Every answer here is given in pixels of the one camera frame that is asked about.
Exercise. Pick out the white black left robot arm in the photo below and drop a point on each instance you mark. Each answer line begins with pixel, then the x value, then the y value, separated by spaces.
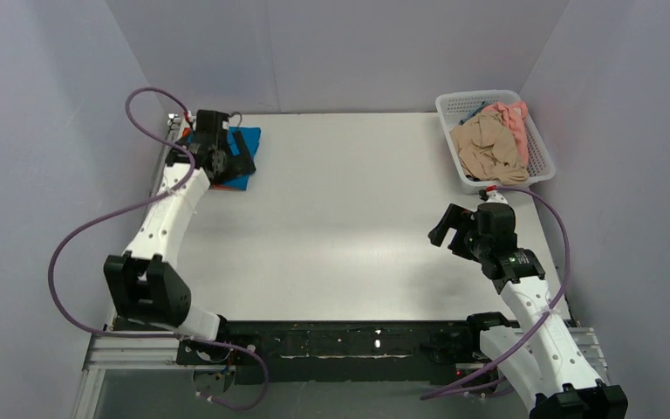
pixel 143 282

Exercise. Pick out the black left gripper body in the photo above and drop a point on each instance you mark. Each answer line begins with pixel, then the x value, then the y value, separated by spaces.
pixel 230 157

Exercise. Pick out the aluminium frame rail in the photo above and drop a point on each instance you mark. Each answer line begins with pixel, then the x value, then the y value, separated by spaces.
pixel 105 354

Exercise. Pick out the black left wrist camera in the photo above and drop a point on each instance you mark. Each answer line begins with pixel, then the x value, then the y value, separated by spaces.
pixel 211 122

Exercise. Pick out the pink t shirt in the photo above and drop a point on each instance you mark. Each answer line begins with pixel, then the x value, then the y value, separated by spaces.
pixel 513 118

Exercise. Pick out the beige t shirt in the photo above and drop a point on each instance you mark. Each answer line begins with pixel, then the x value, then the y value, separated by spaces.
pixel 487 150

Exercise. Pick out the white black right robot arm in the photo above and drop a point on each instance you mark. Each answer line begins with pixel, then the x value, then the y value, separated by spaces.
pixel 544 365

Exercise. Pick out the blue t shirt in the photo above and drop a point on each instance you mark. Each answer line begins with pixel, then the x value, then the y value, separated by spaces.
pixel 251 137

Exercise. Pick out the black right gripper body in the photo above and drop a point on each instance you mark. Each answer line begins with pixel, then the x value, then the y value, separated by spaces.
pixel 458 232

